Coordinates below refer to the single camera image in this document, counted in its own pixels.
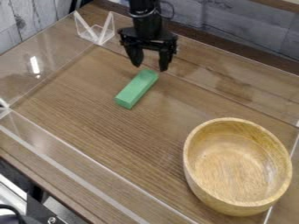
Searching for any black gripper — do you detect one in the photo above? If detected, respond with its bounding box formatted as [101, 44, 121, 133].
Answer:
[117, 11, 177, 72]

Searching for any green rectangular block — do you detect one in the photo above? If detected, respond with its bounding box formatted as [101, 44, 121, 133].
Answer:
[114, 69, 158, 109]

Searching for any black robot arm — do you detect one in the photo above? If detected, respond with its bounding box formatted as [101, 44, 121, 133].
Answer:
[117, 0, 178, 72]

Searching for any round wooden bowl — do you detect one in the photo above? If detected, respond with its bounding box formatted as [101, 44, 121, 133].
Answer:
[181, 117, 293, 216]

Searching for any clear acrylic corner bracket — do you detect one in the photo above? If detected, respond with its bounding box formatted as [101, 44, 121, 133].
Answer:
[73, 11, 116, 46]

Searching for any clear acrylic enclosure wall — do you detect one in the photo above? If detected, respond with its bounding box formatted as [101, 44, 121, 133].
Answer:
[0, 17, 299, 224]

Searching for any black metal clamp bracket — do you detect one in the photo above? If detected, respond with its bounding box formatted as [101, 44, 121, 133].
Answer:
[25, 194, 60, 224]

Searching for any black cable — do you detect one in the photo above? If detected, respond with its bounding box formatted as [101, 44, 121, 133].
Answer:
[0, 203, 24, 224]

